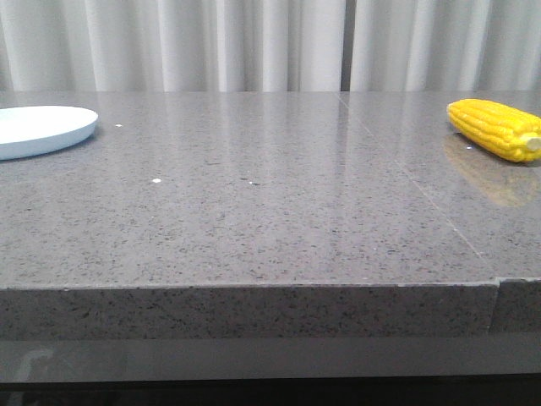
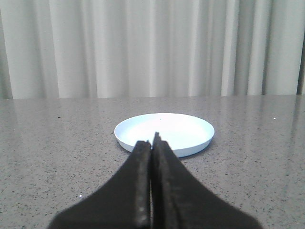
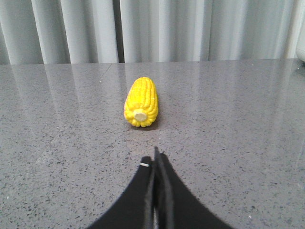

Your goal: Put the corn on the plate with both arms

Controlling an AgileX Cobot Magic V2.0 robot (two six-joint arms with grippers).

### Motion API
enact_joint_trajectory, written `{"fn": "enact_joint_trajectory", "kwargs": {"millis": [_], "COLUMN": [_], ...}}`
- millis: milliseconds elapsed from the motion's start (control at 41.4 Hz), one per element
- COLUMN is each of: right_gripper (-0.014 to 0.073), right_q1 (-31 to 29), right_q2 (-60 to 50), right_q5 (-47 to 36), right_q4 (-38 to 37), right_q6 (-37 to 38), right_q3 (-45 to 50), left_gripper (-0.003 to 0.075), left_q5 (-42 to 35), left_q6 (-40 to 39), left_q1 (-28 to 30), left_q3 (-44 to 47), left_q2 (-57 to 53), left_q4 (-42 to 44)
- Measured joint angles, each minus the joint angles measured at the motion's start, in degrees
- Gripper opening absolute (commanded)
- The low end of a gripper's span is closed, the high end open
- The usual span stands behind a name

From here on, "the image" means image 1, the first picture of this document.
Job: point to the white pleated curtain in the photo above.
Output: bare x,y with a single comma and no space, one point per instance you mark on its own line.
441,46
172,45

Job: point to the light blue round plate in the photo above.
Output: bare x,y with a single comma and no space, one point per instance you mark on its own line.
36,130

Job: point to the white pleated curtain right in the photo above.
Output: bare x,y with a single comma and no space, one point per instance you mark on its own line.
441,46

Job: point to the white pleated curtain left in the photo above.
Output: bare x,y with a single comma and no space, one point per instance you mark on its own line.
172,45

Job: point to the yellow corn cob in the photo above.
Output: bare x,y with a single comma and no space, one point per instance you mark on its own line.
507,132

